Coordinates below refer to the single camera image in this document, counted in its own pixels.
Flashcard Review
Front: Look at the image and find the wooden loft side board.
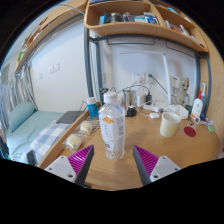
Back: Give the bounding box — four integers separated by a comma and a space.
13, 0, 88, 73

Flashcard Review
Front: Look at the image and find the teal pillow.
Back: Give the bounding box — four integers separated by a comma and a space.
8, 101, 36, 133

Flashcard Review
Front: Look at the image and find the blue squeeze bottle white nozzle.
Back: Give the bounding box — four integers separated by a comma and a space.
199, 83, 207, 98

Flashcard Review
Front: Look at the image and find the grey metal bed frame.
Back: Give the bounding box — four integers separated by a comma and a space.
83, 26, 213, 116

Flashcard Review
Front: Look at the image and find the white desk lamp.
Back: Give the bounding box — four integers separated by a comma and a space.
118, 50, 173, 108

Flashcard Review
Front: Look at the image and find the wrapped pale bun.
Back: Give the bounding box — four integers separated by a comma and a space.
65, 133, 84, 150
79, 120, 95, 135

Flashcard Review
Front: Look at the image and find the blue bottle with white cap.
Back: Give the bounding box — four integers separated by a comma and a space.
86, 96, 100, 120

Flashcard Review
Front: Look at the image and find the small black charger block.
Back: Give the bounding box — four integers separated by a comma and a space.
126, 105, 138, 118

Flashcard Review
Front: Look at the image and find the white power strip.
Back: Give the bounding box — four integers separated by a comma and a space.
142, 103, 161, 113

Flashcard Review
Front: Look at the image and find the flat round red coaster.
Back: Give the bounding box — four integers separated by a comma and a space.
183, 125, 197, 138

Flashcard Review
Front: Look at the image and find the white wall light switch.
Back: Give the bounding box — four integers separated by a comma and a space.
49, 62, 61, 74

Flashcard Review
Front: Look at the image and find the wooden tree figurine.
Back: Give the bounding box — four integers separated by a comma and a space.
176, 77, 191, 106

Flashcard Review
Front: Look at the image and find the steel mug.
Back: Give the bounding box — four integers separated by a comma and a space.
123, 89, 136, 108

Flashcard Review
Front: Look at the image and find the blue checked blanket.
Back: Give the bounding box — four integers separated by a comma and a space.
19, 123, 72, 165

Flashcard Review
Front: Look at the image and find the white double wall socket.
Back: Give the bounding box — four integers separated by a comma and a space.
133, 71, 156, 84

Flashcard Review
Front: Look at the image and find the teal bed mattress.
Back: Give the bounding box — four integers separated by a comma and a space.
4, 109, 64, 158

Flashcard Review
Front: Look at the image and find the white charger block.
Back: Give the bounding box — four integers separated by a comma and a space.
134, 93, 148, 108

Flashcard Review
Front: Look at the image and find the pale yellow cup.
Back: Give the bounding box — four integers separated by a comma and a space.
159, 111, 182, 139

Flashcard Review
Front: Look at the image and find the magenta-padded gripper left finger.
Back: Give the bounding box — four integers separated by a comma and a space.
44, 144, 95, 188

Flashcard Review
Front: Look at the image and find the clear plastic water bottle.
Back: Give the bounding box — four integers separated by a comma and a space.
98, 91, 127, 162

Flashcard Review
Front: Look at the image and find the dark grey laptop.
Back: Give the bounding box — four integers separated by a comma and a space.
55, 110, 83, 125

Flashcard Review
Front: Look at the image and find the wooden shelf unit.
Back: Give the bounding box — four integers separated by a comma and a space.
83, 0, 209, 54

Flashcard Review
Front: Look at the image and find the white pump lotion bottle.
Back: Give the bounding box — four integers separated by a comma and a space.
190, 90, 204, 125

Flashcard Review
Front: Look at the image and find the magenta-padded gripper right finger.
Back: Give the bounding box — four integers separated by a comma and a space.
132, 144, 182, 187

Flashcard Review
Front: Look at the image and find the white folded paper box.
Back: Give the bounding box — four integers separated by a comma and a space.
166, 104, 189, 120

